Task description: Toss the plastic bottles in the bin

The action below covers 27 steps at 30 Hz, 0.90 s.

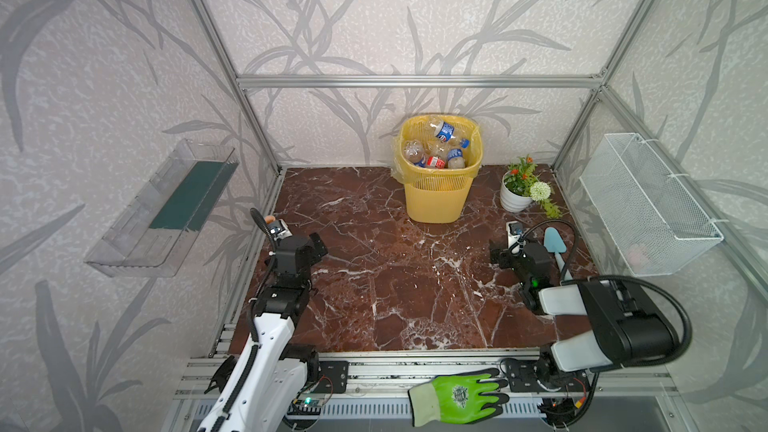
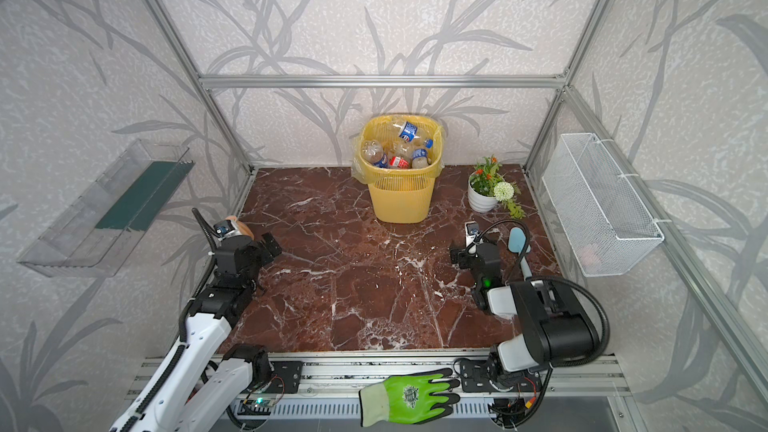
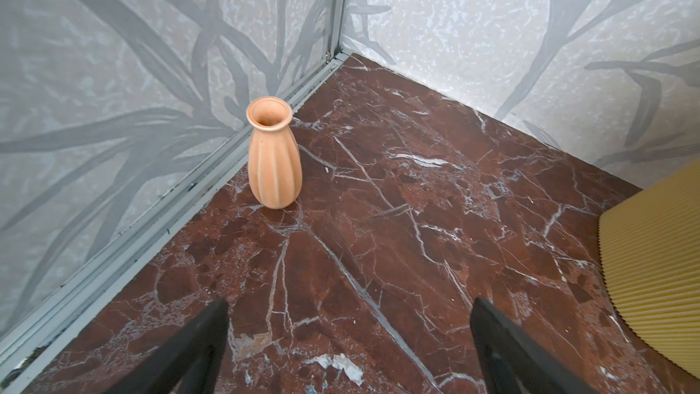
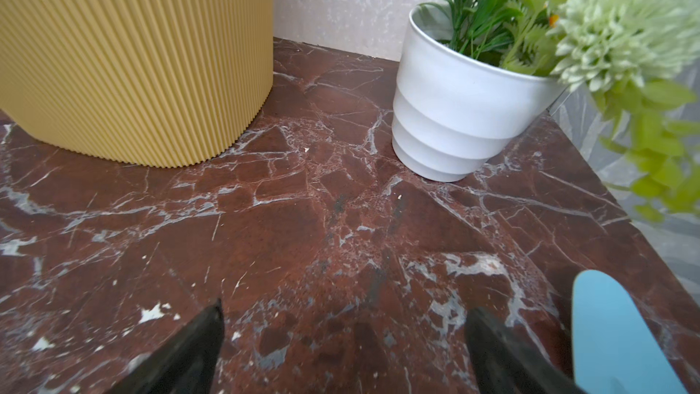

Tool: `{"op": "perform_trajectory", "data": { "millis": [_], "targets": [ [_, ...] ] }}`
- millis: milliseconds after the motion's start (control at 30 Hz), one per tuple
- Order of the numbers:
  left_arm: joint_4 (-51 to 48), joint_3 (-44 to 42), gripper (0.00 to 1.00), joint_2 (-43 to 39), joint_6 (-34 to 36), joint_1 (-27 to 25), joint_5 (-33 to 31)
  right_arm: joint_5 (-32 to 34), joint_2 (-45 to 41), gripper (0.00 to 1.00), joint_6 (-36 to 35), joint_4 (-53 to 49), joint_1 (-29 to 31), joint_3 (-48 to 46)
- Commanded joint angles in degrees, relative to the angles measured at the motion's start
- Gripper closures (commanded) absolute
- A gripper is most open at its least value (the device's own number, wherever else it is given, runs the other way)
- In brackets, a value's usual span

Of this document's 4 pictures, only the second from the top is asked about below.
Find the pepsi bottle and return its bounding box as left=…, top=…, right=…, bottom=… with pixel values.
left=373, top=154, right=389, bottom=169
left=393, top=120, right=428, bottom=143
left=411, top=138, right=433, bottom=169

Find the clear bottle red label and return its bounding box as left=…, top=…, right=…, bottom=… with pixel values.
left=387, top=154, right=411, bottom=169

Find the orange cap white bottle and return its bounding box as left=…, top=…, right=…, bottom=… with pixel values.
left=361, top=140, right=386, bottom=166

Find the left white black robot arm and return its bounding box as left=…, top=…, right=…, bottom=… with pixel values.
left=111, top=233, right=282, bottom=431

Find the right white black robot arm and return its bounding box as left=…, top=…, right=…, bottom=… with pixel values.
left=449, top=242, right=610, bottom=392

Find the yellow ribbed waste bin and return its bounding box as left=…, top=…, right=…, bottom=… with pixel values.
left=358, top=115, right=445, bottom=226

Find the yellow plastic bin liner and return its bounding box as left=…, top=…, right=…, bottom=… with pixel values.
left=352, top=114, right=445, bottom=191

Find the small peach ribbed vase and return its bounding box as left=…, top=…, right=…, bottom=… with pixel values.
left=227, top=216, right=255, bottom=240

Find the white pot with flowers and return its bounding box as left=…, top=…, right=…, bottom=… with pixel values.
left=468, top=156, right=526, bottom=219

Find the green circuit board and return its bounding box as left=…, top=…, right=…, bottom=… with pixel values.
left=240, top=395, right=282, bottom=415

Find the green and black work glove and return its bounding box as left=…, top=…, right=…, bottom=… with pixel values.
left=358, top=368, right=461, bottom=427

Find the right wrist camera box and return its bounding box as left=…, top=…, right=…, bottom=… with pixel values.
left=464, top=221, right=481, bottom=249

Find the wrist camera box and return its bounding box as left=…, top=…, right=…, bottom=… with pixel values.
left=464, top=221, right=481, bottom=249
left=213, top=219, right=236, bottom=241

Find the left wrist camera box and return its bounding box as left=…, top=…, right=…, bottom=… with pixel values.
left=213, top=219, right=236, bottom=241

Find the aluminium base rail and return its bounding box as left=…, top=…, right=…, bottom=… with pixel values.
left=125, top=350, right=631, bottom=398

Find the white wire mesh basket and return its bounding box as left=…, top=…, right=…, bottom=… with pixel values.
left=543, top=133, right=664, bottom=277

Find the clear acrylic wall shelf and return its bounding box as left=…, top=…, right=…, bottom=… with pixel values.
left=18, top=139, right=194, bottom=278

